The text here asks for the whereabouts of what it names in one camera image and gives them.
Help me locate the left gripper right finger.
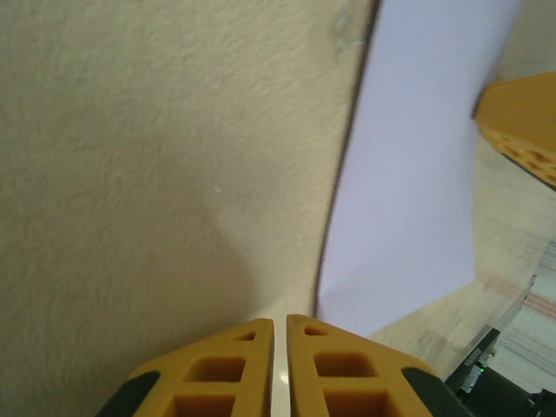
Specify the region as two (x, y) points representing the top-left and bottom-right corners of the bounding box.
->
(285, 314), (474, 417)

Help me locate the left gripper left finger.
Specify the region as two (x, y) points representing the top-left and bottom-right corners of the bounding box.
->
(95, 318), (275, 417)

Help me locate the purple paper sheet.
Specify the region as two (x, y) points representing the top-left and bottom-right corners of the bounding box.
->
(314, 0), (525, 338)

